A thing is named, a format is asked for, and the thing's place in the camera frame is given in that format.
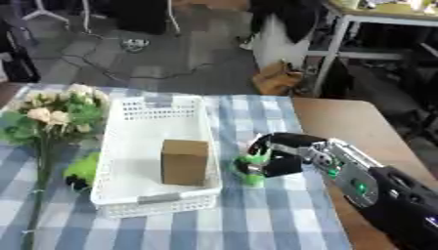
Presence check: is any brown cardboard box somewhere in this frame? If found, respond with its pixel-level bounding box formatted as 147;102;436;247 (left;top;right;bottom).
158;139;211;188

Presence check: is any black case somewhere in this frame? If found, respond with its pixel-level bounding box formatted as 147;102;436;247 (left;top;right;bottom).
0;19;43;84

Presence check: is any green and black soft toy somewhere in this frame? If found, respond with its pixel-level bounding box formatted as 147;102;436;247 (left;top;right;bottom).
62;151;103;192

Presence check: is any white plastic basket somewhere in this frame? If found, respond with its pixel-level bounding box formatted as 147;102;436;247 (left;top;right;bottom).
89;95;225;219

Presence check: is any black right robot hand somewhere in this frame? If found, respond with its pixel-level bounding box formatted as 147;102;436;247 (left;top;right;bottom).
246;132;329;179

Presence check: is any person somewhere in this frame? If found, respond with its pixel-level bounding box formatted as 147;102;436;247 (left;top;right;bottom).
244;0;329;71

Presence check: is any white tripod stand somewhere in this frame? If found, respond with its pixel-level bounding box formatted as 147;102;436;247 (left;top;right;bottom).
21;0;184;36

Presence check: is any white artificial flower bouquet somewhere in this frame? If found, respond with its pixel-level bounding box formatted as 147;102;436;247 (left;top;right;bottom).
0;83;111;250

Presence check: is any green and white toy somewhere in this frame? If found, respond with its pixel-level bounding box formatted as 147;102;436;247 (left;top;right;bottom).
233;143;274;188

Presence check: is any black cable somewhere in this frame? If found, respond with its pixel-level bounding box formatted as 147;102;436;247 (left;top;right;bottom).
58;30;216;82

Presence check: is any white metal table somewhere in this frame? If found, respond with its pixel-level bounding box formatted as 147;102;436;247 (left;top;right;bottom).
306;0;438;98

